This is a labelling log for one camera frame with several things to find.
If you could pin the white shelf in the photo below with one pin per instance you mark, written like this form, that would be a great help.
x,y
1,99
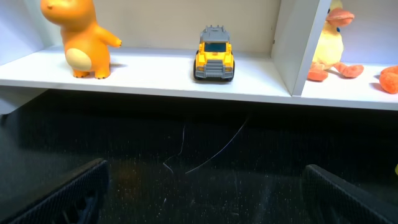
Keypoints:
x,y
149,77

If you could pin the orange dinosaur figure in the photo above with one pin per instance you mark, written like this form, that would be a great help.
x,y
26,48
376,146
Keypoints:
x,y
82,34

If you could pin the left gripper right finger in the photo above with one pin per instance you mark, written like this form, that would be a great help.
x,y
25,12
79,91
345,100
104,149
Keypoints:
x,y
345,202

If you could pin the yellow rattle drum toy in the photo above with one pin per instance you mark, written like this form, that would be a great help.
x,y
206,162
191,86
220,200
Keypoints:
x,y
396,169

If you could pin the white plush duck yellow hat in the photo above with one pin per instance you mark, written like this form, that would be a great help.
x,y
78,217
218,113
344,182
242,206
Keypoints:
x,y
390,79

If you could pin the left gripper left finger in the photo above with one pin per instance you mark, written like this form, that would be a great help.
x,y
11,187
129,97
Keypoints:
x,y
62,196

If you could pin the grey and yellow toy truck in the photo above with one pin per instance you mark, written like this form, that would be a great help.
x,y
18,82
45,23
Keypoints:
x,y
214,57

